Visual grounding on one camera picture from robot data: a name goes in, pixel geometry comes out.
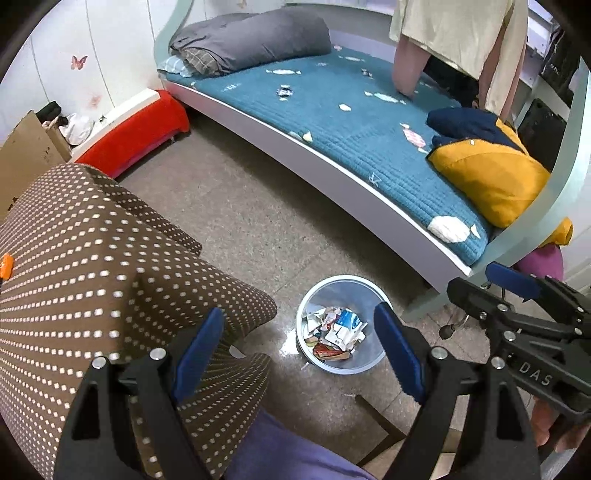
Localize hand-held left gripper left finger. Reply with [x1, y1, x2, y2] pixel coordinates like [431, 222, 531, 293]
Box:
[53, 307, 225, 480]

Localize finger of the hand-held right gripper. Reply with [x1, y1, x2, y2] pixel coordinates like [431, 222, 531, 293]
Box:
[487, 262, 578, 306]
[447, 276, 517, 335]

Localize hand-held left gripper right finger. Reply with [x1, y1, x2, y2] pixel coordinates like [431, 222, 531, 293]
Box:
[374, 302, 541, 480]

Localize white blue wrapper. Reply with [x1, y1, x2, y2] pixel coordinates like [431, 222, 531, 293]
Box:
[325, 308, 369, 354]

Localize red snack packet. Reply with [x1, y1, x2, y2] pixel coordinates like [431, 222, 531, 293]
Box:
[313, 340, 352, 361]

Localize light blue plastic bin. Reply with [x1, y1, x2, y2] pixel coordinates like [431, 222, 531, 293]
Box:
[295, 275, 389, 373]

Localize person's right hand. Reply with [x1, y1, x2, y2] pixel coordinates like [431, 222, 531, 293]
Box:
[530, 398, 591, 455]

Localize magenta stool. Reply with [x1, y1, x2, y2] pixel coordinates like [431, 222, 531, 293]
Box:
[441, 244, 566, 341]

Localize wooden chair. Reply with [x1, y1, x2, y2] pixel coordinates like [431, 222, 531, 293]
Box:
[355, 394, 462, 468]

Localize yellow navy jacket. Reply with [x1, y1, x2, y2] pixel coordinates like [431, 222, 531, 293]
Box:
[426, 107, 574, 246]

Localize brown polka dot table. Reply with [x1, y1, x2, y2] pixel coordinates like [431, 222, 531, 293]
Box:
[0, 164, 278, 480]

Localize black bag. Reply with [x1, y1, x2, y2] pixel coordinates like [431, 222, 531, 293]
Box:
[517, 98, 568, 172]

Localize dark hanging clothes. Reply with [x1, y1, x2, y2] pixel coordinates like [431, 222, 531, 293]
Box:
[424, 54, 482, 110]

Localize black fuzzy coat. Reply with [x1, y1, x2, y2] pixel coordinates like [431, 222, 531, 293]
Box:
[539, 25, 581, 100]

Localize red bench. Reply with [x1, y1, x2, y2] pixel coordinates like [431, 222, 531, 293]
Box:
[71, 89, 191, 179]

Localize white plastic bag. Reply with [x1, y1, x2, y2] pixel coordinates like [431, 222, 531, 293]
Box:
[59, 113, 96, 145]

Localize cardboard box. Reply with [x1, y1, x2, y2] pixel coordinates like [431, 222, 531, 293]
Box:
[0, 110, 71, 219]

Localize cream sweater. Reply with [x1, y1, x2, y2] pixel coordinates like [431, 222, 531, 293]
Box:
[389, 0, 528, 117]

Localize black clothes pile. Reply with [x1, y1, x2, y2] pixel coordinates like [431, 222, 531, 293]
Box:
[36, 102, 70, 128]

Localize light blue plaid pillow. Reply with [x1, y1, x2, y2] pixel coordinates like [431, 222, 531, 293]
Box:
[158, 55, 195, 79]

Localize white wardrobe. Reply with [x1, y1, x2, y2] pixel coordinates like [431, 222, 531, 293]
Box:
[0, 0, 250, 154]

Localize grey duvet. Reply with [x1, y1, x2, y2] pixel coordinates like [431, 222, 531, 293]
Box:
[169, 7, 333, 78]

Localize mint bunk bed frame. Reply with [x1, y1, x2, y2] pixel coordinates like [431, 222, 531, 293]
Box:
[154, 0, 591, 320]

